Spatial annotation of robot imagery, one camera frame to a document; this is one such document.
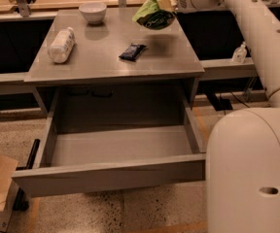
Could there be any grey cabinet with counter top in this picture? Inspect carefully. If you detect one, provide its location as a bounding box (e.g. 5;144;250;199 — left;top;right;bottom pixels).
24;6;205;134

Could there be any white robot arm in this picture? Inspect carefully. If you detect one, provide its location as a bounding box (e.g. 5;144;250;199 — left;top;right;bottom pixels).
164;0;280;233

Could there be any black floor cable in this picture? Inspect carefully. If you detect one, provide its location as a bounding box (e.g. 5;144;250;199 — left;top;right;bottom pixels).
223;91;252;115

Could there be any grey metal bracket post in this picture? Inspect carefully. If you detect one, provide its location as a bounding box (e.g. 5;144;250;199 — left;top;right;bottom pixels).
16;0;30;17

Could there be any white plastic bottle lying down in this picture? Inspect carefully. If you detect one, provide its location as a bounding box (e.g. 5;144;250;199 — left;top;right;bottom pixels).
48;27;76;63

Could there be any black bar beside drawer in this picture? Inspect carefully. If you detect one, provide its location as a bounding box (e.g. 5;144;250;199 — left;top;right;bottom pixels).
12;138;42;212

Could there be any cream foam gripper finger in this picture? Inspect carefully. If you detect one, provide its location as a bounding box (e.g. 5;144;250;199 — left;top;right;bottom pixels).
157;0;177;12

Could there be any open grey top drawer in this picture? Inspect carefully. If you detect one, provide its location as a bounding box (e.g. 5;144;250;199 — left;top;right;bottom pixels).
12;90;209;198

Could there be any green rice chip bag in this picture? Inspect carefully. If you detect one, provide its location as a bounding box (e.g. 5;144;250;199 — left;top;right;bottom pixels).
132;0;175;30

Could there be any white ceramic bowl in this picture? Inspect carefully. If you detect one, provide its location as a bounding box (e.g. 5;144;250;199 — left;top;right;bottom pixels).
79;2;107;24

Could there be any black table foot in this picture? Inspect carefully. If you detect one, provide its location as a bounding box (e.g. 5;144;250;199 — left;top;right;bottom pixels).
206;93;232;111

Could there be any clear hand sanitizer bottle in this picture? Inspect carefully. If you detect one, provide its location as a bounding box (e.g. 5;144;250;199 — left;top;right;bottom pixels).
231;42;247;64

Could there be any dark blue snack packet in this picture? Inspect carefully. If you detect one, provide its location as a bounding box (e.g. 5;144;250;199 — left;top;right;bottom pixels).
119;43;146;61

